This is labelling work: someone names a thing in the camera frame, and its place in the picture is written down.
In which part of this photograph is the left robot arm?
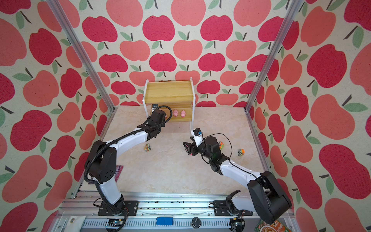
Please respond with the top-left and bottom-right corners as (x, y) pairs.
(83, 105), (173, 216)

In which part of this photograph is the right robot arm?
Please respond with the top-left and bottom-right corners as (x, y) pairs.
(183, 136), (292, 224)

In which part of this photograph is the green orange toy car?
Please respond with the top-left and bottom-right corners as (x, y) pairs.
(238, 149), (245, 157)

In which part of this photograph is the purple snack bag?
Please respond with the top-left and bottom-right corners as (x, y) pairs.
(115, 165), (124, 182)

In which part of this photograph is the round black knob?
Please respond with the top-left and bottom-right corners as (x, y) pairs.
(191, 217), (202, 229)

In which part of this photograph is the green snack bag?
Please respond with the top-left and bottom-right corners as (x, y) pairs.
(254, 219), (291, 232)

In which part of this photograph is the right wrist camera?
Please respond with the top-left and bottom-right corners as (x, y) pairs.
(193, 128), (203, 137)

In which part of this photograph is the wooden two-tier shelf white frame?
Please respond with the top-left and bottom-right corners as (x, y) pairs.
(142, 78), (196, 130)

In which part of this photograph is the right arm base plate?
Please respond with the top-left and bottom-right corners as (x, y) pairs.
(208, 200), (254, 217)

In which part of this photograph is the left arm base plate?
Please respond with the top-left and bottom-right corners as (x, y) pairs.
(98, 201), (139, 217)

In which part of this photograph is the left aluminium frame post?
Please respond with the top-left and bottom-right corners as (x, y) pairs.
(46, 0), (116, 114)

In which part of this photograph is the aluminium frame post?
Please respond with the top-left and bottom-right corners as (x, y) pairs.
(46, 0), (116, 114)
(244, 0), (304, 115)

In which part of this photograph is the blue block on rail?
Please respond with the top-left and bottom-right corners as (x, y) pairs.
(156, 217), (174, 226)

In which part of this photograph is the right aluminium frame post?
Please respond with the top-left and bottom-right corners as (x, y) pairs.
(244, 0), (304, 115)

